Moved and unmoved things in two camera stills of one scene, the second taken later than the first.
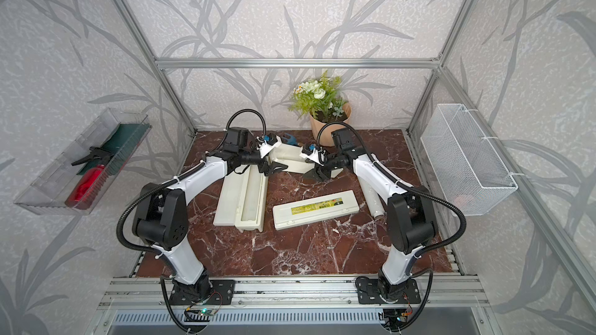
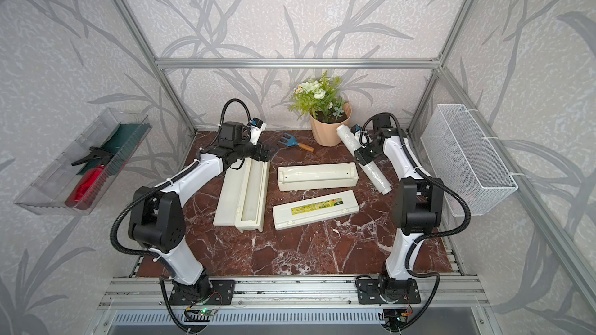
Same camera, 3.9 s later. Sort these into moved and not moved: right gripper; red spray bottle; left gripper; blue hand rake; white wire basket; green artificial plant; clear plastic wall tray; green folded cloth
Moved: left gripper; right gripper
Not moved: red spray bottle; white wire basket; clear plastic wall tray; green folded cloth; green artificial plant; blue hand rake
